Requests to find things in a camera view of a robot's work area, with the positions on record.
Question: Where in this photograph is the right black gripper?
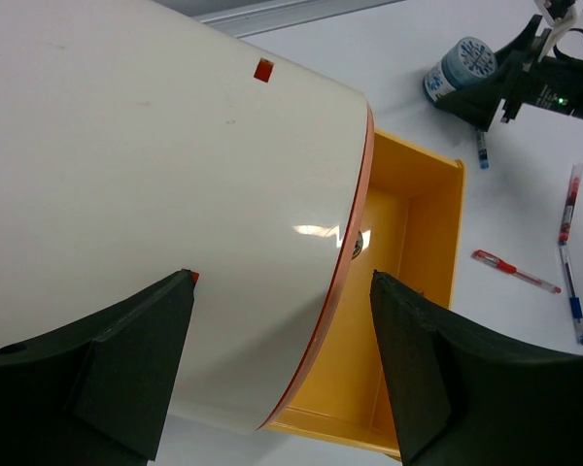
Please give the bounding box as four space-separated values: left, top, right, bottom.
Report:
436 15 583 131

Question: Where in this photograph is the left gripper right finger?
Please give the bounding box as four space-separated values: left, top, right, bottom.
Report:
370 272 583 465

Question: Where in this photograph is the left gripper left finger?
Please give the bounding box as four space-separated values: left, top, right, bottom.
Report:
0 270 198 465

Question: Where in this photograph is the blue white round jar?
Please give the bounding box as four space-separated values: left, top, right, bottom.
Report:
423 37 498 105

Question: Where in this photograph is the yellow drawer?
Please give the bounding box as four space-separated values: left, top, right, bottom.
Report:
269 131 465 458

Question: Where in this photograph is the cream drawer cabinet shell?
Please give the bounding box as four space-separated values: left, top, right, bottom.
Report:
0 1 368 433

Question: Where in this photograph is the blue pen near jar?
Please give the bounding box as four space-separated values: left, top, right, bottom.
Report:
475 129 490 170

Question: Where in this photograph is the red pen under gripper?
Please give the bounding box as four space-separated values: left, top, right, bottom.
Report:
558 163 583 245

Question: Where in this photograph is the red pen centre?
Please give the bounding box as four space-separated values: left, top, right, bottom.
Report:
471 250 562 294

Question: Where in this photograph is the blue pen centre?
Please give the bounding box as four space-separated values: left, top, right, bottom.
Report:
558 242 583 346

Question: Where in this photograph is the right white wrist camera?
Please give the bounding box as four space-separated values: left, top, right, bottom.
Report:
534 0 583 60

